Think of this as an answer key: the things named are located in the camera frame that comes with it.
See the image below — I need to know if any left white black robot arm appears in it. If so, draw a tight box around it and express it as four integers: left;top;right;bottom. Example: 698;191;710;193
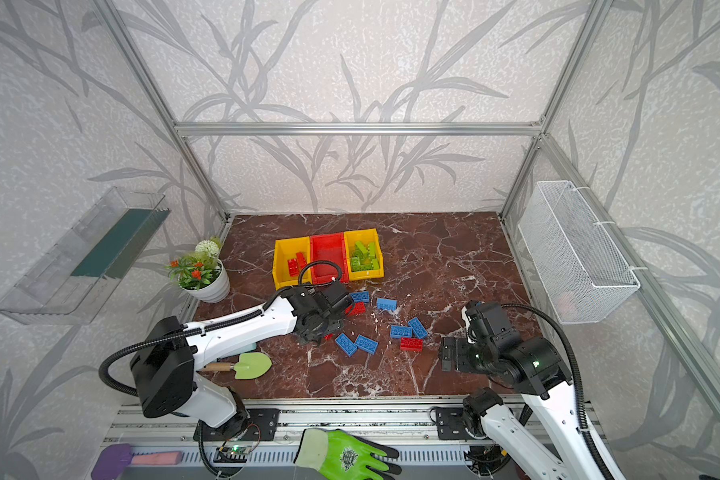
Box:
98;281;354;428

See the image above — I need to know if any red bin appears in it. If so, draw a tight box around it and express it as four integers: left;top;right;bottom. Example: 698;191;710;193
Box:
310;233;349;284

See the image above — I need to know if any blue lego right angled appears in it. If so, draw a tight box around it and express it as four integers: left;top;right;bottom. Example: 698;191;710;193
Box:
408;317;428;339

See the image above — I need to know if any green garden trowel wooden handle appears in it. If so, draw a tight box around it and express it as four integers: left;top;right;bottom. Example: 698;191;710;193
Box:
201;352;272;380

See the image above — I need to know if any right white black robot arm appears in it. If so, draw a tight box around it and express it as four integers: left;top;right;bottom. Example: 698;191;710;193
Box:
433;301;624;479

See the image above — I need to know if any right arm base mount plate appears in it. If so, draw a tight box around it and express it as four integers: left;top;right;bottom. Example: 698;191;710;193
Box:
430;407;472;441

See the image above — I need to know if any purple brush pink handle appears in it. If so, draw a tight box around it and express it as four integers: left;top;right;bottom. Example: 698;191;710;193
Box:
90;444;182;480

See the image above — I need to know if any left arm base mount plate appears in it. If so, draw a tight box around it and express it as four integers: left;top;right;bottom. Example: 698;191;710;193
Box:
193;408;280;442

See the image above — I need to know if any potted flower plant white pot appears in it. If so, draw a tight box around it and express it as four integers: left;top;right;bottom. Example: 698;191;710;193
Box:
165;237;230;304

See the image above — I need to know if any clear acrylic wall shelf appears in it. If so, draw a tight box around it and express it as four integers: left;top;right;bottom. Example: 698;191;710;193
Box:
0;187;171;325

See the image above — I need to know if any green work glove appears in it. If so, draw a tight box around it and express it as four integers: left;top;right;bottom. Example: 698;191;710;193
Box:
294;428;402;480

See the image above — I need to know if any small green circuit board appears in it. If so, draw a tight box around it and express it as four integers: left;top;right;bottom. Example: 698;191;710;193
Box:
213;445;254;465

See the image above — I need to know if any white wire mesh basket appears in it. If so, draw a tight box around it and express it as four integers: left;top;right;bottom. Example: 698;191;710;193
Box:
519;180;640;325

